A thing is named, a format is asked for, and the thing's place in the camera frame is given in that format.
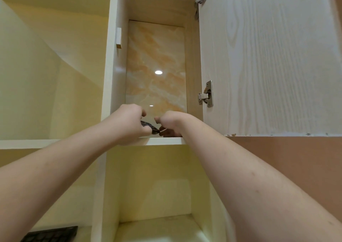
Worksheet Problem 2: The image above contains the person's left hand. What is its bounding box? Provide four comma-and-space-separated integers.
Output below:
111, 104, 153, 146

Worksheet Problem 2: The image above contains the person's right hand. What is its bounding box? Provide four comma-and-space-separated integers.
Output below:
154, 111, 187, 137

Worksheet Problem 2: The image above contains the dark patterned small pouch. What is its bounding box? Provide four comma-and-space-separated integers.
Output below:
141, 120, 161, 135

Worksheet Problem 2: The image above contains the person's left forearm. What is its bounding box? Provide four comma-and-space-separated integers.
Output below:
0, 114, 128, 242

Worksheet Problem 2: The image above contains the person's right forearm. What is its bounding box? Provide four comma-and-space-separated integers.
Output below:
178, 113, 342, 242

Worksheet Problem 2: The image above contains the large metal cabinet hinge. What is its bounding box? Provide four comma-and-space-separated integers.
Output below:
198, 80, 214, 108

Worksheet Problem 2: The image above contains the white wooden cabinet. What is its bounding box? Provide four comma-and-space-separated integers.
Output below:
0, 0, 235, 242

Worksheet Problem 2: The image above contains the light wood cabinet door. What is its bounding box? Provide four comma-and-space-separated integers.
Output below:
197, 0, 342, 137

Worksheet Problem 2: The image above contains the black keyboard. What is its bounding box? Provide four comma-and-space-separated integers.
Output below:
20, 226, 78, 242

